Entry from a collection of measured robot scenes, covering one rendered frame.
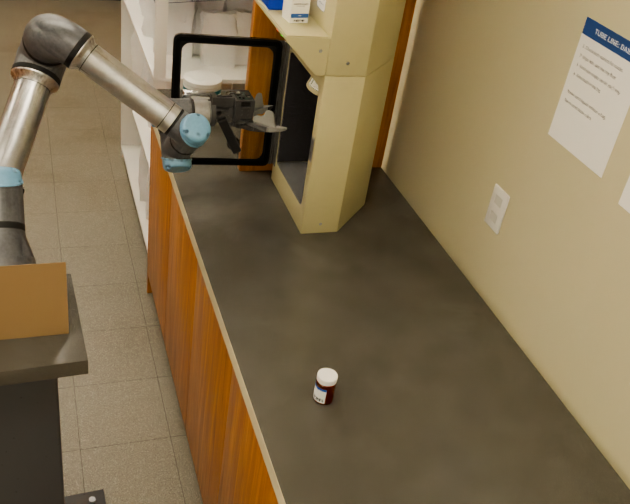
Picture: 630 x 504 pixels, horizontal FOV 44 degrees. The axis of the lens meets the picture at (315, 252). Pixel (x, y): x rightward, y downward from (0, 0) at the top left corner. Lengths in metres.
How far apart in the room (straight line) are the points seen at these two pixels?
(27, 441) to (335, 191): 1.01
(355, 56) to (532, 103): 0.45
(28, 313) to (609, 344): 1.24
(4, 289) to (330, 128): 0.90
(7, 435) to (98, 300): 1.55
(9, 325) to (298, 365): 0.63
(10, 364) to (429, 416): 0.89
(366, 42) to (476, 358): 0.82
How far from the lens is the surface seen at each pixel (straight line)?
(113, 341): 3.22
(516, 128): 2.01
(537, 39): 1.96
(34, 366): 1.74
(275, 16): 2.05
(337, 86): 2.01
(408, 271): 2.13
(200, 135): 1.90
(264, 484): 1.76
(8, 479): 2.07
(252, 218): 2.24
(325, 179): 2.13
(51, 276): 1.72
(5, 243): 1.73
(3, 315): 1.77
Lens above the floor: 2.11
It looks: 33 degrees down
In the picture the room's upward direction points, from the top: 10 degrees clockwise
